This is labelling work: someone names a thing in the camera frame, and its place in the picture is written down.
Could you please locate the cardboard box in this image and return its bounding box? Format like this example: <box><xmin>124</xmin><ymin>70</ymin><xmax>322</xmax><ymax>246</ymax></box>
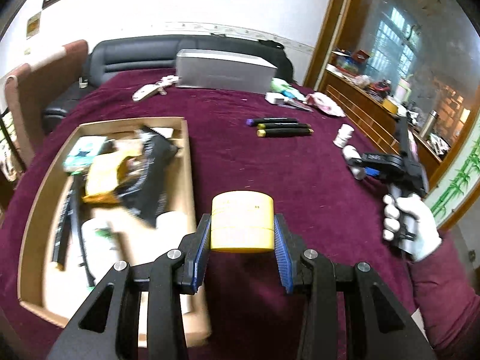
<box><xmin>17</xmin><ymin>117</ymin><xmax>195</xmax><ymax>328</ymax></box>

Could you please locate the floral white cloth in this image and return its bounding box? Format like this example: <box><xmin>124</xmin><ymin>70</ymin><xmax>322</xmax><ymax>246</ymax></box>
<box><xmin>306</xmin><ymin>92</ymin><xmax>345</xmax><ymax>118</ymax></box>

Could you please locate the white green label bottle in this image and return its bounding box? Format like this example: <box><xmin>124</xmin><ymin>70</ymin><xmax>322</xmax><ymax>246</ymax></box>
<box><xmin>81</xmin><ymin>218</ymin><xmax>124</xmax><ymax>284</ymax></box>

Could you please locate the wooden cabinet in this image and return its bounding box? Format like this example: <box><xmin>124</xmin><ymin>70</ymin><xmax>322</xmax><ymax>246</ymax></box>
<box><xmin>302</xmin><ymin>0</ymin><xmax>480</xmax><ymax>229</ymax></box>

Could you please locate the small white pill bottle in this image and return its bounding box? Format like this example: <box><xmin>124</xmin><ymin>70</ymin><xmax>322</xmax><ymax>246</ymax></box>
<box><xmin>333</xmin><ymin>124</ymin><xmax>354</xmax><ymax>149</ymax></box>

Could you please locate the white charger block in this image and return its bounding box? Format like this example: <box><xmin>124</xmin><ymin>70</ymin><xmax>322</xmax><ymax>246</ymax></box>
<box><xmin>264</xmin><ymin>92</ymin><xmax>287</xmax><ymax>106</ymax></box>

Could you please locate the black leather headboard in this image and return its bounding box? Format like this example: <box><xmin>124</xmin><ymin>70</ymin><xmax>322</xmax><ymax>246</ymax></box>
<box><xmin>41</xmin><ymin>34</ymin><xmax>294</xmax><ymax>134</ymax></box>

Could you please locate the brown chair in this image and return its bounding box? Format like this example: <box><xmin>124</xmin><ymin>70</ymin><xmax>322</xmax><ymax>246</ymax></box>
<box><xmin>1</xmin><ymin>40</ymin><xmax>89</xmax><ymax>166</ymax></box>

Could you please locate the purple capped black marker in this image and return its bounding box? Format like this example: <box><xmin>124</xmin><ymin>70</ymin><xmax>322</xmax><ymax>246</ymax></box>
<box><xmin>246</xmin><ymin>117</ymin><xmax>298</xmax><ymax>127</ymax></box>

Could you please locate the yellow capped marker front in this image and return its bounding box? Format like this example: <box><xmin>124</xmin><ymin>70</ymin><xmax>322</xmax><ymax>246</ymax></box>
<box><xmin>256</xmin><ymin>128</ymin><xmax>313</xmax><ymax>137</ymax></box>

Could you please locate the maroon bed blanket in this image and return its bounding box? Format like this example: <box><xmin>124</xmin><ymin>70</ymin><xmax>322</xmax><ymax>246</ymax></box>
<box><xmin>1</xmin><ymin>69</ymin><xmax>416</xmax><ymax>359</ymax></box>

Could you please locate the right white gloved hand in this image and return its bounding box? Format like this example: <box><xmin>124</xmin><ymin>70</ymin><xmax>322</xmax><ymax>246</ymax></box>
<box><xmin>382</xmin><ymin>193</ymin><xmax>442</xmax><ymax>263</ymax></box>

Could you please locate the steel thermos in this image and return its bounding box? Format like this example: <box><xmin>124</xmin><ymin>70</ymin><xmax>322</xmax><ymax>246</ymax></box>
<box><xmin>419</xmin><ymin>110</ymin><xmax>439</xmax><ymax>141</ymax></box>

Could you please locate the yellow capped marker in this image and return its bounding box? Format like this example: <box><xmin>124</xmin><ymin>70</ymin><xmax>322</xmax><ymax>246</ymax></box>
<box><xmin>256</xmin><ymin>123</ymin><xmax>311</xmax><ymax>133</ymax></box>
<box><xmin>256</xmin><ymin>128</ymin><xmax>313</xmax><ymax>137</ymax></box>

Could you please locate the white cylindrical bottle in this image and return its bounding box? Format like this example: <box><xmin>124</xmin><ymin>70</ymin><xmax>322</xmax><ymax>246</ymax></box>
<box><xmin>120</xmin><ymin>211</ymin><xmax>195</xmax><ymax>266</ymax></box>

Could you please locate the red sleeved right forearm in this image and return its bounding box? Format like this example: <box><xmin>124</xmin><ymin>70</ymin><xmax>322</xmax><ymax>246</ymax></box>
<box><xmin>409</xmin><ymin>236</ymin><xmax>479</xmax><ymax>359</ymax></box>

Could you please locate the green cloth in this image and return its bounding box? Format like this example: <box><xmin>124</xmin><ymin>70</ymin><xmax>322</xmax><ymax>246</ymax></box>
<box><xmin>270</xmin><ymin>77</ymin><xmax>306</xmax><ymax>102</ymax></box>

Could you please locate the black plastic packet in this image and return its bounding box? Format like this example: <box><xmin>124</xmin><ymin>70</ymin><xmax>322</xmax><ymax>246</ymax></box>
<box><xmin>113</xmin><ymin>125</ymin><xmax>179</xmax><ymax>227</ymax></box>

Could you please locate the grey long box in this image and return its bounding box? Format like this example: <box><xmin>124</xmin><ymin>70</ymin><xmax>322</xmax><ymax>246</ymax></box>
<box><xmin>176</xmin><ymin>49</ymin><xmax>277</xmax><ymax>94</ymax></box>

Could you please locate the white key fob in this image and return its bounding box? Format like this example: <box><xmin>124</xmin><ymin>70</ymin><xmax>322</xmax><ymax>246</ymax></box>
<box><xmin>132</xmin><ymin>84</ymin><xmax>167</xmax><ymax>102</ymax></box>

